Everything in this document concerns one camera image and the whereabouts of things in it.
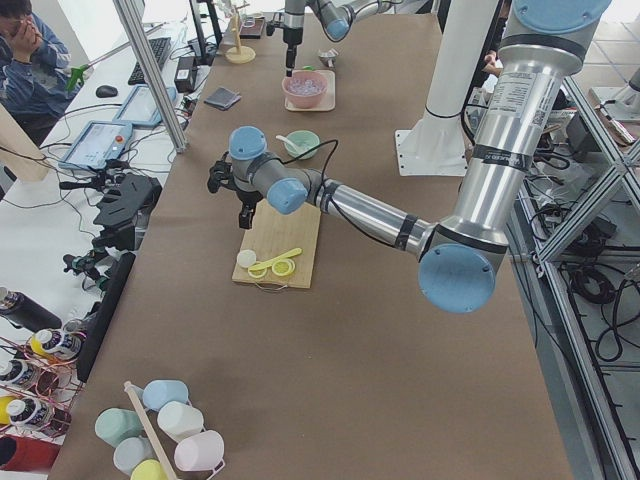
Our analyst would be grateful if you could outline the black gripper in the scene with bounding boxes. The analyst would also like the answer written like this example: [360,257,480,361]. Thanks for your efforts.
[266,12,304,77]
[207,153,263,230]

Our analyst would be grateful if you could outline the white ceramic spoon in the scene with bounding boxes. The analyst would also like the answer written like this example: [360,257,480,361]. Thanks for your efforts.
[276,135,303,156]

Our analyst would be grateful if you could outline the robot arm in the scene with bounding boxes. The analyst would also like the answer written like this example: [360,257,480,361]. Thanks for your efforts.
[207,1,608,313]
[266,0,403,77]

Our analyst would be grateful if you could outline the metal ice scoop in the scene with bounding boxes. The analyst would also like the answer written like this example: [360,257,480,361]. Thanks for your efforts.
[318,49,339,69]

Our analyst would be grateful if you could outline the pink bowl with ice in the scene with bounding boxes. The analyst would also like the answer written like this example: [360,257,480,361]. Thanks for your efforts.
[281,70,328,109]

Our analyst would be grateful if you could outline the mint green bowl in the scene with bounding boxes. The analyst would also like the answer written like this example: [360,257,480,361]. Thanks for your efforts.
[283,130,320,160]

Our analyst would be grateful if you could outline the wooden cutting board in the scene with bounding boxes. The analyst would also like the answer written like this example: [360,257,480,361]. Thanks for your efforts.
[232,200,320,289]

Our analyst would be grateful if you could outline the wooden mug tree stand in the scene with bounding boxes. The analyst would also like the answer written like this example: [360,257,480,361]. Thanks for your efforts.
[222,1,256,65]

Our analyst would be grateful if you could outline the yellow lemon slice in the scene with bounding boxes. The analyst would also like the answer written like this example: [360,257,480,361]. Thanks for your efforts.
[247,267,269,279]
[271,258,296,277]

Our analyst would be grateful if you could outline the yellow plastic knife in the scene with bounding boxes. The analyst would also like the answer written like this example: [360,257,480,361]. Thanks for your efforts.
[247,247,303,271]

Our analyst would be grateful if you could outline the cream plastic tray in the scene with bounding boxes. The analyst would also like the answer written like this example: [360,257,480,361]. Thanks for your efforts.
[281,70,335,111]

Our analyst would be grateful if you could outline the grey folded cloth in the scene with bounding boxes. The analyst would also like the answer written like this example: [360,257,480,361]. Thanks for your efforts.
[204,87,241,111]

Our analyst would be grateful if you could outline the black keyboard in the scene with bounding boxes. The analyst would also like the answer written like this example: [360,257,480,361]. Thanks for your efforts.
[127,37,173,86]

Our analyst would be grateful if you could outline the blue teach pendant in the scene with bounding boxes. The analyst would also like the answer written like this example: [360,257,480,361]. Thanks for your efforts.
[58,121,133,171]
[113,84,161,128]

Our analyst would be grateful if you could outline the black computer mouse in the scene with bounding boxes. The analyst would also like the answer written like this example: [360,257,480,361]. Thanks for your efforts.
[95,85,119,98]

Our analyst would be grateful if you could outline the light blue cup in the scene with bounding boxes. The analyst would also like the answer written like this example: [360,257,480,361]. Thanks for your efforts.
[142,379,189,411]

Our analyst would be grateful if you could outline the white cup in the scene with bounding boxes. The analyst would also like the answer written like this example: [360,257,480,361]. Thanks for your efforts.
[157,401,204,442]

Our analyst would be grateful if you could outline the pink cup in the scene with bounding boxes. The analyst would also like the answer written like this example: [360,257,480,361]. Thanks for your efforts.
[174,430,225,472]

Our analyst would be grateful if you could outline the black water bottle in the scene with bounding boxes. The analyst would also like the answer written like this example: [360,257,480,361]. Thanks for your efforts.
[1,287,62,332]

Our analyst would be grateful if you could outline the person in blue jacket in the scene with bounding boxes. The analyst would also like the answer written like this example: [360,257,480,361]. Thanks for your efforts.
[1,0,80,145]

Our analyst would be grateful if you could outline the mint green cup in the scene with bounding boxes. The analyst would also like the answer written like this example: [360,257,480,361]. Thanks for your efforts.
[94,408,143,447]

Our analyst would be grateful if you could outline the grey blue cup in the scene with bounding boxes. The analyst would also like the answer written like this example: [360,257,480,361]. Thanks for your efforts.
[113,437,155,475]

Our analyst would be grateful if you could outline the yellow cup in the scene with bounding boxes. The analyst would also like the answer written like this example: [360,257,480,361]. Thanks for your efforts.
[130,459,168,480]

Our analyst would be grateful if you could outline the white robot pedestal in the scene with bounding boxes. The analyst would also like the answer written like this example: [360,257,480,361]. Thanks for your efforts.
[396,0,500,177]

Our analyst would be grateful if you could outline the white wire cup rack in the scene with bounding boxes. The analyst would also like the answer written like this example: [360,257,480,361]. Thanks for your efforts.
[123,380,226,479]

